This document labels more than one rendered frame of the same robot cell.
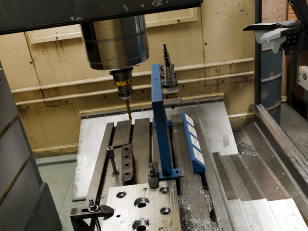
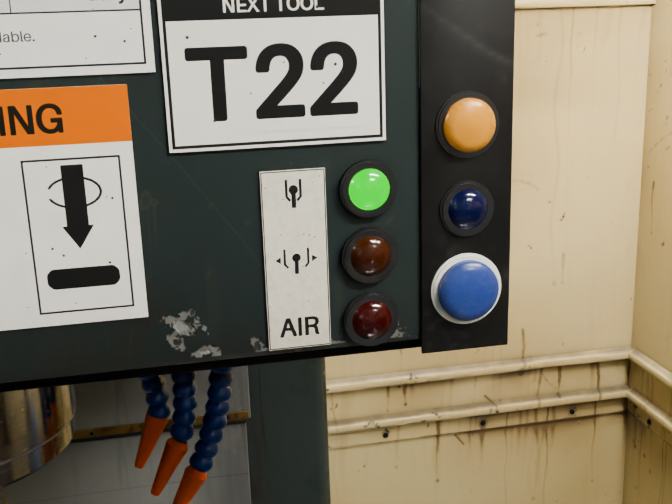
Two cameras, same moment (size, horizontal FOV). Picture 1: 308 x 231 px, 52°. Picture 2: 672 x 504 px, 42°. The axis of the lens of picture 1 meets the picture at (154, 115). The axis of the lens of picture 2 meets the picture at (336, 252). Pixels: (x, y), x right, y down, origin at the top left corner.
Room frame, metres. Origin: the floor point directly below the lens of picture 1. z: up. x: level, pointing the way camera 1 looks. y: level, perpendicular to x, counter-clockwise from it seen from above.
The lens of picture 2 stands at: (0.92, -0.53, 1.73)
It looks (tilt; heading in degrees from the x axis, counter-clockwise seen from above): 15 degrees down; 76
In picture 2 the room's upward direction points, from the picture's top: 2 degrees counter-clockwise
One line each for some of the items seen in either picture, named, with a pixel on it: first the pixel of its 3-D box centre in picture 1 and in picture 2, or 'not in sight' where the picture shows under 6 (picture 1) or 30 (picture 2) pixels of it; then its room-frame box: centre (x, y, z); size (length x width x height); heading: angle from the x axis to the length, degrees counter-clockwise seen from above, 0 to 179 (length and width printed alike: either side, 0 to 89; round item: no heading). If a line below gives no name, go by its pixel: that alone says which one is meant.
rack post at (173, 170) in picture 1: (163, 143); not in sight; (1.04, -0.02, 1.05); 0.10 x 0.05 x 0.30; 87
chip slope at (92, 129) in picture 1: (154, 154); not in sight; (1.45, 0.03, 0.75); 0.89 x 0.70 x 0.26; 87
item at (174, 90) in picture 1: (171, 90); not in sight; (1.14, -0.08, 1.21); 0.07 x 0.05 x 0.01; 87
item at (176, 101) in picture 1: (173, 101); not in sight; (1.03, -0.07, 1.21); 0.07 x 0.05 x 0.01; 87
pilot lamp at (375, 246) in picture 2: not in sight; (370, 255); (1.03, -0.15, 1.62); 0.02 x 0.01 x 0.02; 177
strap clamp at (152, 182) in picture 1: (154, 180); not in sight; (0.92, 0.03, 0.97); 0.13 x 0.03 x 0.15; 177
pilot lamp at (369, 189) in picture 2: not in sight; (368, 189); (1.03, -0.15, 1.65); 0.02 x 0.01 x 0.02; 177
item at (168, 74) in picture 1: (168, 74); not in sight; (1.20, -0.08, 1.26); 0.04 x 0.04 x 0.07
